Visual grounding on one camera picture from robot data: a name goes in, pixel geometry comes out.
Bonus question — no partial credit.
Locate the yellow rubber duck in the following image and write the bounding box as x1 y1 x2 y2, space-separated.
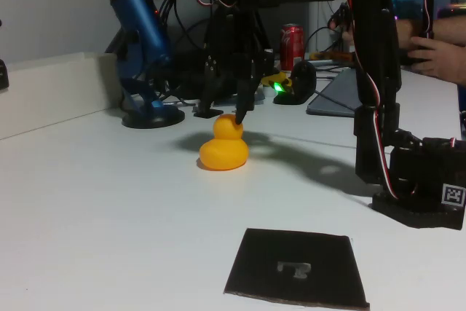
199 114 250 172

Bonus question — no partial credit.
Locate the black cardboard square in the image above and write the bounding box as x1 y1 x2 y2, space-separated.
223 228 371 311

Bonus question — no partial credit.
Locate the person's right hand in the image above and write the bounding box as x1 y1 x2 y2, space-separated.
328 4 356 44

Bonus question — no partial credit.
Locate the person's left hand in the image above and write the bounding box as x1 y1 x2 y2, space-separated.
407 36 466 84

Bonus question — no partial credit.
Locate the black desk device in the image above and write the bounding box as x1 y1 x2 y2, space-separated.
170 47 263 103

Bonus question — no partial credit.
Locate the small flat black piece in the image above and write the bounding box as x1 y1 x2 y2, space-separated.
192 106 224 119

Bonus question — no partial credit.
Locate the red soda can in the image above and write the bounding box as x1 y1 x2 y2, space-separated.
280 23 305 71

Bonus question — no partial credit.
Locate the black computer mouse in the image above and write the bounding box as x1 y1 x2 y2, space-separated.
273 60 317 105

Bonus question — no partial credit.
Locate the grey keyboard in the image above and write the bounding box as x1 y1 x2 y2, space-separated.
306 68 361 118

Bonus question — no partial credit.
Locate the yellow orange tool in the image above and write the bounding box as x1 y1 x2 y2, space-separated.
309 50 356 61

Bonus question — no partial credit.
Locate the blue desk microphone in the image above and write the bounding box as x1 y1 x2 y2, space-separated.
103 0 186 130

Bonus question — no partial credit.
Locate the white ledge box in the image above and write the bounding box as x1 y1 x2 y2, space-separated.
0 51 123 141

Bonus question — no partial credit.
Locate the black object at edge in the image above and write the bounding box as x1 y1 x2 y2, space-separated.
0 58 10 90

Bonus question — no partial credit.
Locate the white fiducial marker tag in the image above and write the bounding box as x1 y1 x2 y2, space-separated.
441 184 466 207

